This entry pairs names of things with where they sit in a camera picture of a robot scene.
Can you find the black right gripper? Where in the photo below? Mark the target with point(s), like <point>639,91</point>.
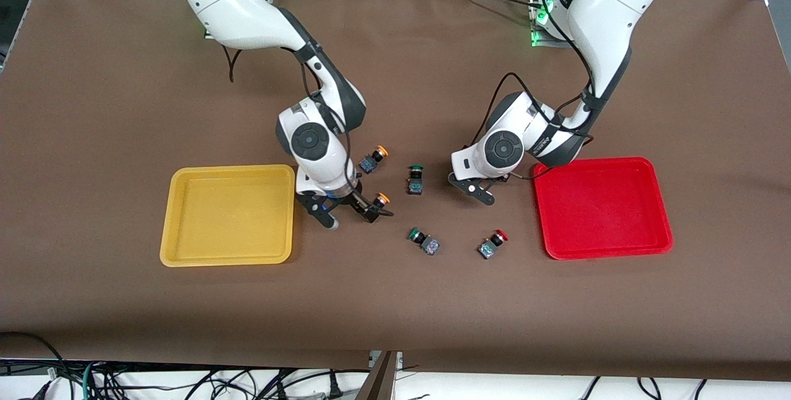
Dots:
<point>353,200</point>

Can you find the red push button switch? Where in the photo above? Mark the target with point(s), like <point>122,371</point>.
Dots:
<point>490,246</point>

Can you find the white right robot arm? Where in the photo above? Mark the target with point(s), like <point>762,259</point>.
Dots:
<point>235,4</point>

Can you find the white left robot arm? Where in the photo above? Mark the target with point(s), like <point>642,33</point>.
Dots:
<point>605,10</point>

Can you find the brown table cover sheet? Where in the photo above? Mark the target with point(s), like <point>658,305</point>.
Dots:
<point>395,301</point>

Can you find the yellow plastic tray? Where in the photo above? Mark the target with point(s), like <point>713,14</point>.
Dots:
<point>228,214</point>

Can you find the red plastic tray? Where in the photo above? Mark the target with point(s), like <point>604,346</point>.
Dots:
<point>602,208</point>

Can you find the green push button switch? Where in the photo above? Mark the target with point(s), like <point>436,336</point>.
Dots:
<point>415,182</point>
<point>426,243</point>

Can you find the grey metal table post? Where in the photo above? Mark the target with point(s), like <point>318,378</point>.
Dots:
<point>380,381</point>

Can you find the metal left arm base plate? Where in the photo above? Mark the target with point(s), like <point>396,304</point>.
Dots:
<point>536,41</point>

